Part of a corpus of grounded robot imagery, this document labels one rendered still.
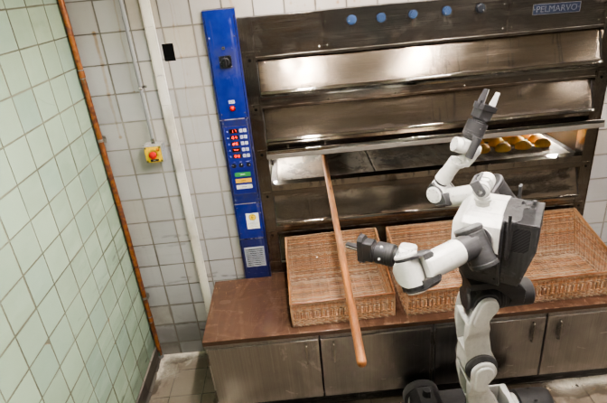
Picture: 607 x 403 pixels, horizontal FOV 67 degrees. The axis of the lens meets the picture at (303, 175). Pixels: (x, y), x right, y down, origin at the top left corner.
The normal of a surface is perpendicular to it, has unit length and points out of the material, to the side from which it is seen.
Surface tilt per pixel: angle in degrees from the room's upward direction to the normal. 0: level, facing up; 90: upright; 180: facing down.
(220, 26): 90
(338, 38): 90
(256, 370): 90
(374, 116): 70
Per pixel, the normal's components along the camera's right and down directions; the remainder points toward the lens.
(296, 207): 0.01, 0.07
